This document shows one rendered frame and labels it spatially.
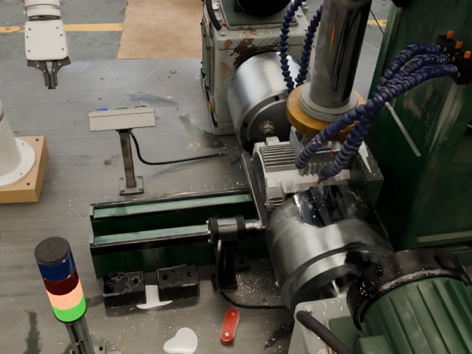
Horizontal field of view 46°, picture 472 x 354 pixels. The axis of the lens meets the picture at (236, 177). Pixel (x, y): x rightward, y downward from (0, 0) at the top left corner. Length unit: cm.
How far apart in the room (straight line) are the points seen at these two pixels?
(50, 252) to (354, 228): 56
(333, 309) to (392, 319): 21
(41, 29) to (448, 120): 99
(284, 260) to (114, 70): 123
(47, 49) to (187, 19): 234
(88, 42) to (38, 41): 237
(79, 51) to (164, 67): 171
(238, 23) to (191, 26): 205
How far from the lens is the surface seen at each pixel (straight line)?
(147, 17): 382
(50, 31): 152
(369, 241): 111
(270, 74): 148
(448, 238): 148
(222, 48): 163
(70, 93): 206
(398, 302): 82
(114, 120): 148
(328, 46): 114
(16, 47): 394
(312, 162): 130
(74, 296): 109
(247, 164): 140
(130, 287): 138
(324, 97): 120
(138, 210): 145
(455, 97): 115
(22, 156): 173
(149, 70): 213
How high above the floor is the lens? 199
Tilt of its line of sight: 45 degrees down
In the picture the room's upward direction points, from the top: 3 degrees clockwise
